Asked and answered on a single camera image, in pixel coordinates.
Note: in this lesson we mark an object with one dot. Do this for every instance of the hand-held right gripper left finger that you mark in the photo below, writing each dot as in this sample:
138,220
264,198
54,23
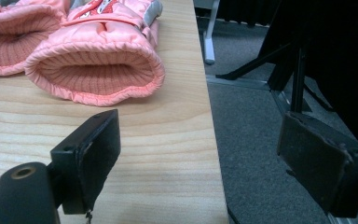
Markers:
96,155

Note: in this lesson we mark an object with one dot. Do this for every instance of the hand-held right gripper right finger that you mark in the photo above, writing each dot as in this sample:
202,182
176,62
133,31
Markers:
313,158

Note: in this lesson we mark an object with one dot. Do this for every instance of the pink padded glove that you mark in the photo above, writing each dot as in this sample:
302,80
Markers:
12,25
112,40

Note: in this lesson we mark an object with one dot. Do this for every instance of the black tripod stand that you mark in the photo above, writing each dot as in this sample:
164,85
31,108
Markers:
298,77

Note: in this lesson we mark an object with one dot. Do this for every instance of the silver floor rail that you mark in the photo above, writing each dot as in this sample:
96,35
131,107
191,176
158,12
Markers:
239,82

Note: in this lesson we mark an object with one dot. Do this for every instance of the white metal stand frame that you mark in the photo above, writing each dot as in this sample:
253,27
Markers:
209,46

